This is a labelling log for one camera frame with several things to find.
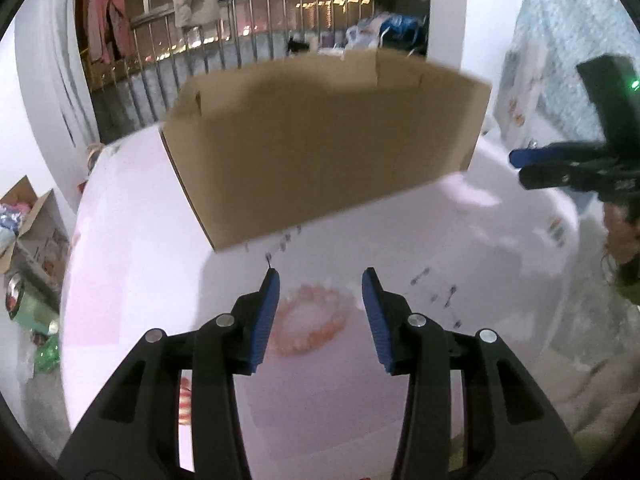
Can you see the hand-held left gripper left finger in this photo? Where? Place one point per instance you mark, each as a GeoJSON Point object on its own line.
{"type": "Point", "coordinates": [265, 320]}

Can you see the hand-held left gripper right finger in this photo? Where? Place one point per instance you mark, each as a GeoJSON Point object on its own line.
{"type": "Point", "coordinates": [377, 320]}

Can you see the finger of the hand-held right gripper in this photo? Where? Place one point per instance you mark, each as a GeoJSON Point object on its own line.
{"type": "Point", "coordinates": [555, 176]}
{"type": "Point", "coordinates": [532, 156]}

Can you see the brown cardboard box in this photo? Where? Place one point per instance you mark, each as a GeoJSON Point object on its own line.
{"type": "Point", "coordinates": [320, 150]}

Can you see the person's right forearm green sleeve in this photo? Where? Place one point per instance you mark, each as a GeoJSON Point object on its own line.
{"type": "Point", "coordinates": [631, 287]}

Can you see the person's right hand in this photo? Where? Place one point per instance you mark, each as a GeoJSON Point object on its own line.
{"type": "Point", "coordinates": [625, 235]}

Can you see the blue patterned blanket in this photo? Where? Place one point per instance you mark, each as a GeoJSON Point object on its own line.
{"type": "Point", "coordinates": [555, 20]}

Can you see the wheelchair with blue bag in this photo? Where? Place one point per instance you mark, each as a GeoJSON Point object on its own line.
{"type": "Point", "coordinates": [402, 32]}

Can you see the white plastic shopping bag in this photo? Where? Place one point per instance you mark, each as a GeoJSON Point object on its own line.
{"type": "Point", "coordinates": [361, 35]}

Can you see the green plastic bottle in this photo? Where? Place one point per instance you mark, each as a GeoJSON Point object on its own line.
{"type": "Point", "coordinates": [47, 355]}

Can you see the person's cream knit clothing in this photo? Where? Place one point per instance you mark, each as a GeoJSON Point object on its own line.
{"type": "Point", "coordinates": [610, 395]}

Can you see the green bin with metal rim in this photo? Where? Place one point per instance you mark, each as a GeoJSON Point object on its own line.
{"type": "Point", "coordinates": [32, 310]}

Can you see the red gift bag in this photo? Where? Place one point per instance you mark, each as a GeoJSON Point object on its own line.
{"type": "Point", "coordinates": [92, 160]}

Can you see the open printed cardboard box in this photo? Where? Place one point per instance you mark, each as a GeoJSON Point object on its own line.
{"type": "Point", "coordinates": [35, 240]}

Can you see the white plastic bag blue print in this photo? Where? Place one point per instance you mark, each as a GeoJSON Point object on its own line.
{"type": "Point", "coordinates": [7, 235]}

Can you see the metal balcony railing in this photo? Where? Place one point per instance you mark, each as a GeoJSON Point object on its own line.
{"type": "Point", "coordinates": [200, 45]}

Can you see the white curtain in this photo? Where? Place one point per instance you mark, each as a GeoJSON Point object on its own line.
{"type": "Point", "coordinates": [55, 60]}

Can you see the hanging pink garment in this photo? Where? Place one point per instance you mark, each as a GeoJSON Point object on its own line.
{"type": "Point", "coordinates": [107, 10]}

